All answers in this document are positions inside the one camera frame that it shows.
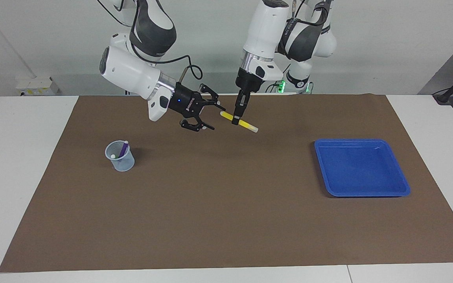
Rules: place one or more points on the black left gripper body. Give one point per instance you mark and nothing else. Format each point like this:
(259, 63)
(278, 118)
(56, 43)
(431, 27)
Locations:
(248, 80)

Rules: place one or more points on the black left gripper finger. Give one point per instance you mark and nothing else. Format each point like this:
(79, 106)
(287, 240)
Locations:
(245, 102)
(237, 114)

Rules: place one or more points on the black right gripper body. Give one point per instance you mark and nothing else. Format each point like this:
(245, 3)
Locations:
(185, 102)

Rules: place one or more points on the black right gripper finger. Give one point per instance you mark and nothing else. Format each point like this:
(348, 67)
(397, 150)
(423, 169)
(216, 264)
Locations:
(195, 126)
(209, 96)

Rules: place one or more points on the yellow marker pen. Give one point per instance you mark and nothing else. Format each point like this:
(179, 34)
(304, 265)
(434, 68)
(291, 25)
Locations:
(248, 125)

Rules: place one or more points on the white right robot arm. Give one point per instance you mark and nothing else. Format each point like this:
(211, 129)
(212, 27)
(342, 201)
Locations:
(132, 74)

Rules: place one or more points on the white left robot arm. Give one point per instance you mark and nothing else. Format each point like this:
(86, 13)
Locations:
(266, 27)

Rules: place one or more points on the blue plastic tray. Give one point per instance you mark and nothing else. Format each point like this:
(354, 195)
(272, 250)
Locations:
(360, 169)

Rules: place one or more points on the purple marker pen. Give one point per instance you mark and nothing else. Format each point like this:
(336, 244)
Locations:
(123, 149)

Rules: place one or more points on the translucent plastic cup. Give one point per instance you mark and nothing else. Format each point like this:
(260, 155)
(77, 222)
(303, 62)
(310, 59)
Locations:
(126, 165)

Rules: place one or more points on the brown table mat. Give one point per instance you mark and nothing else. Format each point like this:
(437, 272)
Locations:
(226, 216)

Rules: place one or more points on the white wall socket box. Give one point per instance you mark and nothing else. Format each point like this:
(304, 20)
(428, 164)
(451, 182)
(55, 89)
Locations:
(37, 86)

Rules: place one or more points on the white wall conduit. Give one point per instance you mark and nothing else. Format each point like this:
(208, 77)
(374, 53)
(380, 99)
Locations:
(10, 49)

